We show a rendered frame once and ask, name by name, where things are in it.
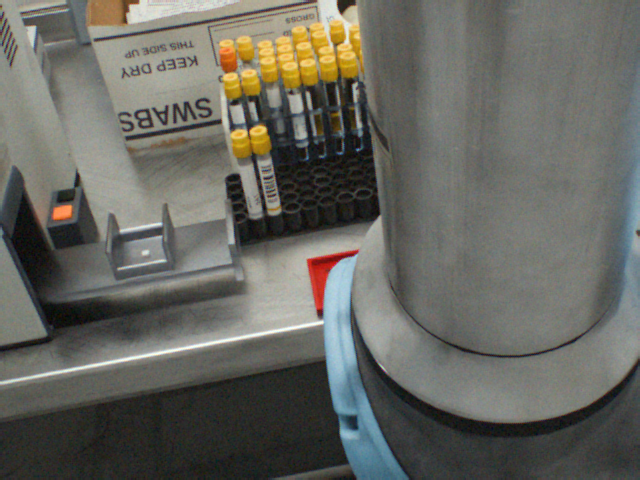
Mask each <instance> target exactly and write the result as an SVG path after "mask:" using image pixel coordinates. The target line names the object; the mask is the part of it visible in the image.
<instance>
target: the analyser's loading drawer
mask: <svg viewBox="0 0 640 480"><path fill-rule="evenodd" d="M224 202H225V214H226V218H223V219H218V220H213V221H207V222H202V223H197V224H191V225H186V226H179V227H174V228H173V224H172V221H171V218H170V214H169V211H168V204H167V203H164V204H163V205H162V223H156V224H151V225H145V226H140V227H135V228H129V229H124V230H120V227H119V224H118V222H117V219H116V216H115V214H113V213H110V214H109V221H108V231H107V240H104V241H97V242H92V243H87V244H81V245H76V246H70V247H65V248H60V249H54V250H49V251H43V252H38V253H32V254H26V255H21V256H18V258H19V260H20V262H21V264H22V267H23V269H24V271H25V273H26V275H27V277H28V281H29V283H30V285H31V287H32V289H33V292H34V294H35V296H36V298H38V300H39V303H40V305H41V307H44V306H50V305H55V304H61V303H66V302H71V301H77V300H82V299H87V298H93V297H98V296H104V295H110V294H115V293H120V292H126V291H131V290H136V289H142V288H147V286H153V285H158V284H163V283H169V282H174V281H179V280H186V279H191V278H196V277H202V276H207V275H212V274H218V273H223V272H228V271H234V270H235V274H236V278H237V280H241V279H244V276H243V266H242V256H241V246H240V236H239V230H238V226H237V222H236V218H235V214H234V209H233V205H232V201H231V199H226V200H224ZM144 250H149V252H150V256H148V257H143V256H142V251H144Z"/></svg>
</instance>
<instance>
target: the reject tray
mask: <svg viewBox="0 0 640 480"><path fill-rule="evenodd" d="M359 250H360V249H356V250H350V251H345V252H340V253H334V254H329V255H323V256H317V257H312V258H307V259H306V262H307V267H308V272H309V277H310V282H311V288H312V293H313V299H314V304H315V309H316V314H317V316H322V315H323V298H325V289H326V283H327V279H328V276H329V274H330V271H331V270H332V268H333V267H334V266H335V265H337V263H338V262H339V261H341V260H342V259H344V258H348V257H354V256H355V255H356V254H358V253H359Z"/></svg>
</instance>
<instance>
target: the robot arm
mask: <svg viewBox="0 0 640 480"><path fill-rule="evenodd" d="M356 5H357V13H358V22H359V31H360V39H361V49H362V57H363V66H364V74H365V83H366V92H367V100H368V109H369V117H370V126H371V136H372V144H373V153H374V161H375V170H376V178H377V187H378V196H379V204H380V213H381V215H380V216H379V217H378V219H377V220H376V221H375V223H374V224H373V225H372V227H371V228H370V229H369V231H368V233H367V235H366V237H365V238H364V240H363V242H362V244H361V247H360V250H359V253H358V254H356V255H355V256H354V257H348V258H344V259H342V260H341V261H339V262H338V263H337V265H335V266H334V267H333V268H332V270H331V271H330V274H329V276H328V279H327V283H326V289H325V298H323V328H324V336H325V349H326V359H327V367H328V375H329V382H330V388H331V394H332V399H333V404H334V409H335V411H336V412H337V413H338V415H339V420H340V435H341V439H342V443H343V446H344V449H345V452H346V455H347V458H348V460H349V463H350V465H351V468H352V470H353V472H354V474H355V476H356V478H357V479H358V480H640V230H636V228H637V224H638V221H639V217H640V0H356Z"/></svg>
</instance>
